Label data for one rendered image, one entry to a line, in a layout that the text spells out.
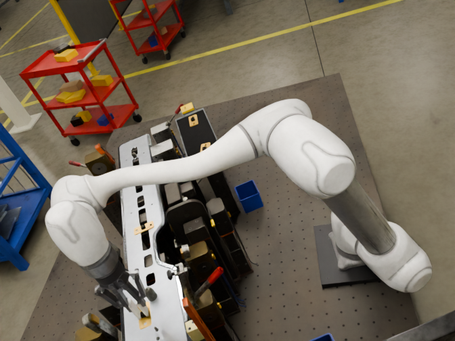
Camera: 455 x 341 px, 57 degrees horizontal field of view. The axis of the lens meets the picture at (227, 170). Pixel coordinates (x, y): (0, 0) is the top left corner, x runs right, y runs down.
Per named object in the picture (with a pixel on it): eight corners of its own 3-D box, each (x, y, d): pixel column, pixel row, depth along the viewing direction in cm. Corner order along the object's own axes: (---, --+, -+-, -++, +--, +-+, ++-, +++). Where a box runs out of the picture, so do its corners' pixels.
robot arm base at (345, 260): (370, 218, 170) (369, 208, 166) (388, 261, 153) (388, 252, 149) (326, 227, 172) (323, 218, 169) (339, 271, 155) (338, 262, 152)
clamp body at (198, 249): (218, 307, 163) (182, 248, 140) (244, 296, 163) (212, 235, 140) (222, 321, 158) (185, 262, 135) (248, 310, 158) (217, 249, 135)
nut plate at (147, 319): (137, 306, 126) (136, 304, 125) (149, 301, 126) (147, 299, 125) (139, 330, 119) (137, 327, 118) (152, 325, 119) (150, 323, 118)
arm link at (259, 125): (230, 112, 108) (255, 134, 97) (289, 80, 110) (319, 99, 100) (244, 150, 116) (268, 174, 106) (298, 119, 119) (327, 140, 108)
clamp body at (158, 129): (177, 179, 233) (150, 128, 211) (197, 171, 233) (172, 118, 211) (179, 187, 227) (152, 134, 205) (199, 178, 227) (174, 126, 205)
